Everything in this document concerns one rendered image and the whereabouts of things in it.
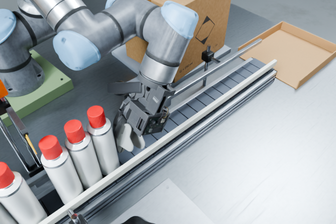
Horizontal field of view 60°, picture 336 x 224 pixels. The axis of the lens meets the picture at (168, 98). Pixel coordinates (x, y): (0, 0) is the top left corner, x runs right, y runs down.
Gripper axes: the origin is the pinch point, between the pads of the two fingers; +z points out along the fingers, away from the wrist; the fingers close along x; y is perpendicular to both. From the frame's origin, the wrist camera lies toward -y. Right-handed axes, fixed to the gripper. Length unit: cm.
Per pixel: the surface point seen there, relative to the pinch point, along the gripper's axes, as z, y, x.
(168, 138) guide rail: -3.8, 4.7, 11.1
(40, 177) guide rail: 6.8, -2.6, -16.9
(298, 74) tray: -26, 10, 65
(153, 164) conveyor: 2.9, 6.0, 7.9
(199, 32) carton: -27.0, -16.3, 34.8
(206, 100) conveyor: -10.9, -0.1, 29.9
